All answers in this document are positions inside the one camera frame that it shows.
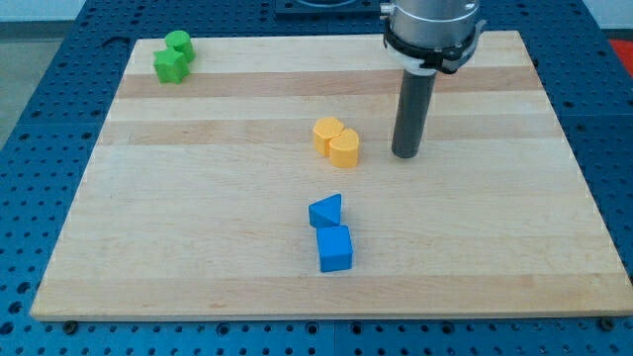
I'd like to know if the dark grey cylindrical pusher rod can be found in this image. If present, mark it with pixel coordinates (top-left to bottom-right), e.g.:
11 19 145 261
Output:
392 71 435 158

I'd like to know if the yellow heart block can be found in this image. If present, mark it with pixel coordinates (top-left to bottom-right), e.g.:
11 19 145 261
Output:
329 129 360 168

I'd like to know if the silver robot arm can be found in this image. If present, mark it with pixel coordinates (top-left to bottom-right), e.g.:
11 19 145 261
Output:
380 0 487 158

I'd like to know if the yellow hexagon block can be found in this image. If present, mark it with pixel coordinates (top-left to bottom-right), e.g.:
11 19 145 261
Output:
313 117 345 157

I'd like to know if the blue triangle block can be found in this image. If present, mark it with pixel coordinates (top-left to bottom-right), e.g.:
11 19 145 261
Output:
308 194 342 228

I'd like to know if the blue cube block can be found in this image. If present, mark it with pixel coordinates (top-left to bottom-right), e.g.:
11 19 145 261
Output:
316 225 353 273

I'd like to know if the wooden board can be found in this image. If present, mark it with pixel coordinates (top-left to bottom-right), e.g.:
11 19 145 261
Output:
31 31 632 321

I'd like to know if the green cylinder block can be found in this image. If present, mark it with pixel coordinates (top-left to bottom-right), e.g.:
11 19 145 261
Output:
164 30 196 62

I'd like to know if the green star block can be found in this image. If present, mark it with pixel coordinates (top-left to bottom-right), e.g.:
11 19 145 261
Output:
153 47 190 84

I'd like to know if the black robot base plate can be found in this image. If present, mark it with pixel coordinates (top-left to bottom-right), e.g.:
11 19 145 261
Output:
274 0 381 17

